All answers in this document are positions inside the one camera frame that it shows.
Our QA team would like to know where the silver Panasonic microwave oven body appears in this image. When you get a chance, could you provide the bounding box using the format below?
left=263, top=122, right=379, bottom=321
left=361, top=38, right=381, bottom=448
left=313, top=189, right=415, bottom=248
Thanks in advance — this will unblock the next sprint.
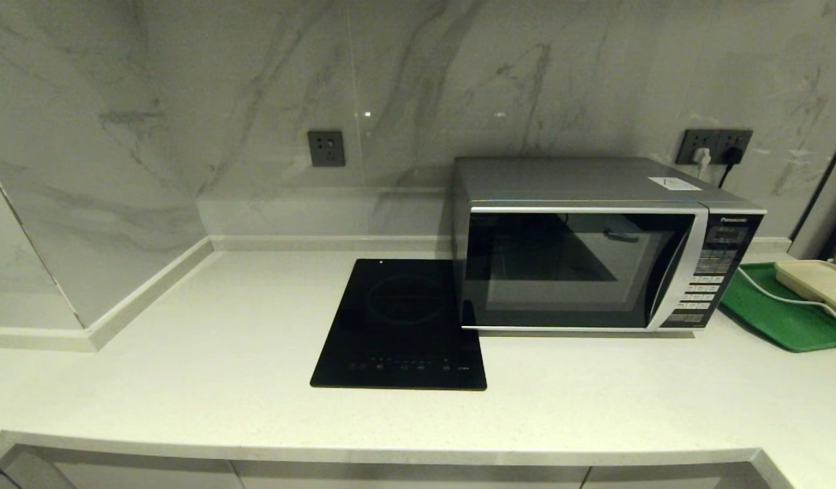
left=452, top=158, right=766, bottom=335

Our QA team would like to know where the white paper sheet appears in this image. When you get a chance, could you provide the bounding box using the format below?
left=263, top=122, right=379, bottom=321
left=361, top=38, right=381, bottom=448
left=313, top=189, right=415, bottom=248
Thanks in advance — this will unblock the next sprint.
left=647, top=177, right=702, bottom=192

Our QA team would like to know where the black induction cooktop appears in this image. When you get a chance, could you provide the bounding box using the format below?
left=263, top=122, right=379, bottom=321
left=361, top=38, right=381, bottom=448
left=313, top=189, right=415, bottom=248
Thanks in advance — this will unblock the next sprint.
left=310, top=259, right=488, bottom=391

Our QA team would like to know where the green plastic tray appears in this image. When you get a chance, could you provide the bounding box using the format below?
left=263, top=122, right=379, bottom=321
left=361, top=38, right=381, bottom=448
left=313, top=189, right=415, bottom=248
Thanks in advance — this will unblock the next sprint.
left=720, top=263, right=836, bottom=353

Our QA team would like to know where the beige plastic box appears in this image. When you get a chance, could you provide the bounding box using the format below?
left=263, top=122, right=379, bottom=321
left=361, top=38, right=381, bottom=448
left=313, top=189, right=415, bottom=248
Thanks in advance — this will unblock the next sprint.
left=774, top=260, right=836, bottom=328

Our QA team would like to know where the grey cabinet side panel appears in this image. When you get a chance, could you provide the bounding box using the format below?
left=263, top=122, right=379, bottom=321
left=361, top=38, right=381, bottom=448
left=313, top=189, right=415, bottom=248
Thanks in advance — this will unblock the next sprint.
left=0, top=445, right=75, bottom=489

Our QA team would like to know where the grey single wall socket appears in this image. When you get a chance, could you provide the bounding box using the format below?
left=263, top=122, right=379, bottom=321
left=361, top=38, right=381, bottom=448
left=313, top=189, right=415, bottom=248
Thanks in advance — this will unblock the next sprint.
left=307, top=130, right=346, bottom=168

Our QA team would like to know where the grey double wall socket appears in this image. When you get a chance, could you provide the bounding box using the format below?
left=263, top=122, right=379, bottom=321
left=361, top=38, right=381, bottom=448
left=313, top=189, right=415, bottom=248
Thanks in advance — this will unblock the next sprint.
left=676, top=129, right=754, bottom=166

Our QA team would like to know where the black power plug with cable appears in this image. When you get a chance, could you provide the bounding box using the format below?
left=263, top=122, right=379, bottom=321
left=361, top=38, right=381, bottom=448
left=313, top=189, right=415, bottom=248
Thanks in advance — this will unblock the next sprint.
left=716, top=146, right=744, bottom=190

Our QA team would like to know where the white power cable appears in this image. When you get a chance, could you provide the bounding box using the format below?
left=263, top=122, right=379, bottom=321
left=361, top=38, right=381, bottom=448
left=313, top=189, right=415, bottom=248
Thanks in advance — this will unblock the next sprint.
left=737, top=266, right=836, bottom=338

